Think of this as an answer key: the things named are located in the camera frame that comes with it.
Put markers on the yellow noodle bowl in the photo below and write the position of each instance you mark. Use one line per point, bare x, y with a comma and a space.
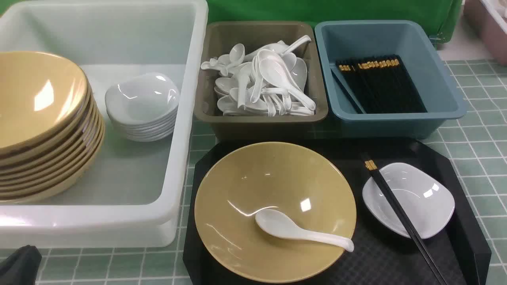
290, 178

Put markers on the white ceramic soup spoon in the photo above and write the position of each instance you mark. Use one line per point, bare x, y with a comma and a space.
278, 224

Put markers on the black chopstick pair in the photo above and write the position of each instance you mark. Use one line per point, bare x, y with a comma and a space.
402, 215

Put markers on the white square sauce dish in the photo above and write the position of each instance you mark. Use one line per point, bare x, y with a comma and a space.
427, 203

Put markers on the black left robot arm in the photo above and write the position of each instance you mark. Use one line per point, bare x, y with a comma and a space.
21, 267

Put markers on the pile of white spoons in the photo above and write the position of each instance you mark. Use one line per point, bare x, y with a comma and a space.
268, 82

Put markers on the stack of white dishes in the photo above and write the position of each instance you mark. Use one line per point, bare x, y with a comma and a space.
143, 108

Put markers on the large white plastic tub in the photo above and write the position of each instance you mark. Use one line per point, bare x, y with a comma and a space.
130, 194

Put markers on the bundle of black chopsticks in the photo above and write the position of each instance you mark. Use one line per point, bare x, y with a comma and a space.
378, 85

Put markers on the blue plastic chopstick bin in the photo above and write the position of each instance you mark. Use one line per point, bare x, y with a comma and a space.
339, 40

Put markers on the black plastic serving tray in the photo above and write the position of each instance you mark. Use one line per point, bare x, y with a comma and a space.
381, 256

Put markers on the stack of yellow bowls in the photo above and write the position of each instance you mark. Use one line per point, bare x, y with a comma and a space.
51, 126

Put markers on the green cloth backdrop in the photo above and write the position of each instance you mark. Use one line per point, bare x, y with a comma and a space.
438, 18

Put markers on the pink plastic bin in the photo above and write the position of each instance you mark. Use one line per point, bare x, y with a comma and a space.
488, 20

